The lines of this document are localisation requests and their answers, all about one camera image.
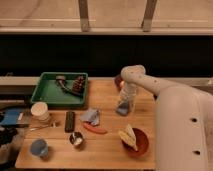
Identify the green plastic tray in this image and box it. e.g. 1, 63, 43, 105
31, 72, 88, 108

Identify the blue sponge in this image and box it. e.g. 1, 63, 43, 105
116, 102, 130, 116

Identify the small metal cup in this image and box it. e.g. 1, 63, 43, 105
69, 132, 84, 147

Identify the grey blue crumpled cloth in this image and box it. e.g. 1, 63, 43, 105
80, 108, 100, 126

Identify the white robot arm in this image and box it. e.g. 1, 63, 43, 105
121, 65, 213, 171

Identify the black remote control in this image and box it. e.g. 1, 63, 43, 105
65, 111, 75, 133

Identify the white paper cup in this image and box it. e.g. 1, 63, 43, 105
31, 102, 50, 122

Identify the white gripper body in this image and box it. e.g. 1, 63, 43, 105
120, 83, 138, 106

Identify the red bowl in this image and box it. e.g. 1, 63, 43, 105
122, 128, 149, 157

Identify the dark brush tool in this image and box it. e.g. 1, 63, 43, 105
56, 75, 82, 97

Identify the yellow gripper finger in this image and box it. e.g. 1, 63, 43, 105
116, 100, 123, 111
129, 103, 135, 112

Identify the purple bowl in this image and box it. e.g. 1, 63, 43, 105
114, 75, 123, 91

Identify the blue cup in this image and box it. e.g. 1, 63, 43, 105
30, 139, 48, 157

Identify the blue box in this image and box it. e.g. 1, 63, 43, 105
0, 108, 29, 128

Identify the red chili pepper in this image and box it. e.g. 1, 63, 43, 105
83, 122, 107, 134

